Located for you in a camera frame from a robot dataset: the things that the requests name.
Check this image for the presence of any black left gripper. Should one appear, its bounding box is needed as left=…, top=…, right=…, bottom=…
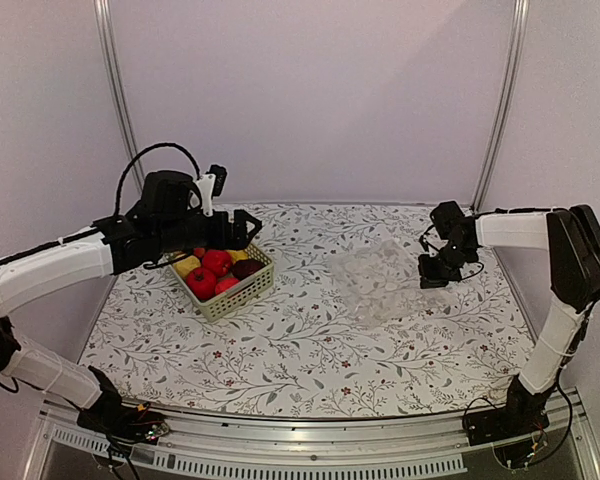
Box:
left=156, top=209, right=263, bottom=255

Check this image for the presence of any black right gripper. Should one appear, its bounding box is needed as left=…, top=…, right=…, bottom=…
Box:
left=417, top=243, right=476, bottom=290

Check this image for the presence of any clear dotted zip top bag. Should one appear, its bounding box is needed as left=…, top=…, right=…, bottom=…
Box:
left=328, top=239, right=455, bottom=328

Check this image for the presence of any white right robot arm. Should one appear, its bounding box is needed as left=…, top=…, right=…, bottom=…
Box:
left=418, top=201, right=600, bottom=396

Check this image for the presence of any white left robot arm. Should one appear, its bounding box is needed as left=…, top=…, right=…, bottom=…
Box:
left=0, top=170, right=262, bottom=434

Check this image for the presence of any yellow corn cob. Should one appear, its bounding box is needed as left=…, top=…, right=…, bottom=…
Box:
left=227, top=250, right=249, bottom=263

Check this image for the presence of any dark purple fruit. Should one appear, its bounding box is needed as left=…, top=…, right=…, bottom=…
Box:
left=231, top=258, right=265, bottom=281

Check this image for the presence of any red apple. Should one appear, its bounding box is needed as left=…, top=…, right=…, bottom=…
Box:
left=214, top=277, right=240, bottom=295

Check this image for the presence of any red pomegranate front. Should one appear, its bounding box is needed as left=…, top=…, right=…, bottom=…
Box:
left=185, top=267, right=217, bottom=302

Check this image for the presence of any yellow lemon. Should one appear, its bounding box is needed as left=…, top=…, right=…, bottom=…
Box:
left=172, top=255, right=201, bottom=279

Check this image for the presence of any beige perforated plastic basket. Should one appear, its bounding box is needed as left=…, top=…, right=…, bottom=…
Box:
left=169, top=243, right=274, bottom=322

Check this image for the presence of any floral patterned table mat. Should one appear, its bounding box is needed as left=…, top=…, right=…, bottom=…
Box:
left=81, top=204, right=533, bottom=418

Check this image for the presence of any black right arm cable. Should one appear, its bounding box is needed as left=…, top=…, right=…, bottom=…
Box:
left=419, top=222, right=484, bottom=281

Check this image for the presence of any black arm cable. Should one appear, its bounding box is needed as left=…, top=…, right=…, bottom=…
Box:
left=419, top=222, right=484, bottom=281
left=113, top=142, right=204, bottom=219

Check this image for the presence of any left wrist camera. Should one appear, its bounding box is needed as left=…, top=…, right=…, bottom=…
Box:
left=196, top=164, right=227, bottom=217

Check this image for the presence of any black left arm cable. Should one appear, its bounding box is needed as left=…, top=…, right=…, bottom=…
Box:
left=113, top=142, right=204, bottom=219

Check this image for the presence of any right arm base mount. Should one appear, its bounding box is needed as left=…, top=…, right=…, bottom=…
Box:
left=461, top=397, right=550, bottom=446

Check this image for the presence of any aluminium front rail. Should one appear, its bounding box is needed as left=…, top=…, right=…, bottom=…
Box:
left=23, top=389, right=600, bottom=479

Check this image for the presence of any left aluminium corner post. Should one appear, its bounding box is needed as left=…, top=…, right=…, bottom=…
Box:
left=93, top=0, right=146, bottom=189

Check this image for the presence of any aluminium corner post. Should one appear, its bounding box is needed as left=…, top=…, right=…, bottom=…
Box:
left=93, top=0, right=146, bottom=189
left=471, top=0, right=530, bottom=211

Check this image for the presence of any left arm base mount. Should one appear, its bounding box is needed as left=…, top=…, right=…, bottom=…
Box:
left=77, top=399, right=170, bottom=443

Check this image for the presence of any right aluminium corner post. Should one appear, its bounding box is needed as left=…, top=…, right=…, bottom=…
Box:
left=471, top=0, right=530, bottom=211

